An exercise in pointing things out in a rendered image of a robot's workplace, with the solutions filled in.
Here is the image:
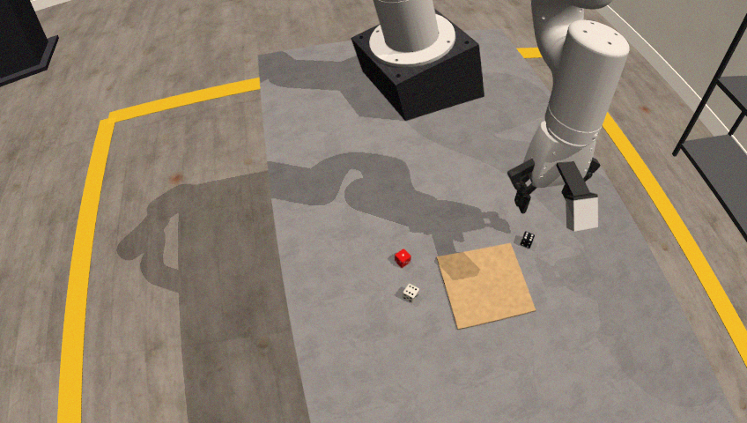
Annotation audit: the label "red die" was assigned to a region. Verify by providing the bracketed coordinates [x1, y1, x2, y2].
[395, 249, 411, 268]

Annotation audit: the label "white die with black pips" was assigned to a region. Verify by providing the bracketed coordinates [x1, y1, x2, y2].
[403, 284, 419, 303]

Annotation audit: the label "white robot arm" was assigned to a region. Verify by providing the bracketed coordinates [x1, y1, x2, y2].
[369, 0, 630, 231]

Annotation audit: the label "tan square mat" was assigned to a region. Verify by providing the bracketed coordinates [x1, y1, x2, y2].
[437, 243, 536, 330]

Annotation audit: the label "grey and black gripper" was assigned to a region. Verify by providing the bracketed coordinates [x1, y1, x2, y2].
[507, 122, 601, 213]

